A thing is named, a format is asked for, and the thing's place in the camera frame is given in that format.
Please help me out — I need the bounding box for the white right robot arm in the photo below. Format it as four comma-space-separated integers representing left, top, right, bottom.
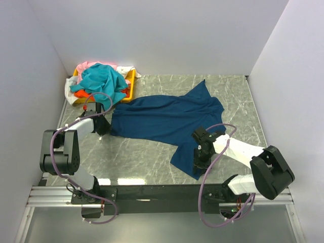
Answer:
192, 127, 295, 202

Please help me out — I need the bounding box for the yellow plastic bin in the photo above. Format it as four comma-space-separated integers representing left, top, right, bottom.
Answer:
76, 69, 137, 103

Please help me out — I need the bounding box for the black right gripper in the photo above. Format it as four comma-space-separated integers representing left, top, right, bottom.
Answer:
192, 147, 214, 177

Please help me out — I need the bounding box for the dark blue t-shirt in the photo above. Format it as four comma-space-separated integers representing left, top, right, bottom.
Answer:
110, 81, 226, 180

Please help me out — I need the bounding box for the teal t-shirt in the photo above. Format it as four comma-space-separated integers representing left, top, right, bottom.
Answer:
70, 63, 129, 109

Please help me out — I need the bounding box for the aluminium frame rail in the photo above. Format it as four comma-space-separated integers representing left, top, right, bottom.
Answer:
14, 101, 307, 243

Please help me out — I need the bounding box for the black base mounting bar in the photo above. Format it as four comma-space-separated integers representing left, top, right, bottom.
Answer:
71, 184, 249, 218

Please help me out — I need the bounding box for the pink t-shirt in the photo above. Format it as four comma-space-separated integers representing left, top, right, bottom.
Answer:
73, 61, 117, 84

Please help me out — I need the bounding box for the orange t-shirt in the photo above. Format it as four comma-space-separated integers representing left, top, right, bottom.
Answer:
74, 88, 130, 98

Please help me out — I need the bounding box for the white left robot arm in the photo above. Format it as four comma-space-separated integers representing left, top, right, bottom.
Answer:
39, 102, 111, 204

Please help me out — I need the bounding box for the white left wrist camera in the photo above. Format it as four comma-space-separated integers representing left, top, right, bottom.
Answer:
82, 102, 97, 113

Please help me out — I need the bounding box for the white t-shirt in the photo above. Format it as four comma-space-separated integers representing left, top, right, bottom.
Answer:
64, 66, 142, 105

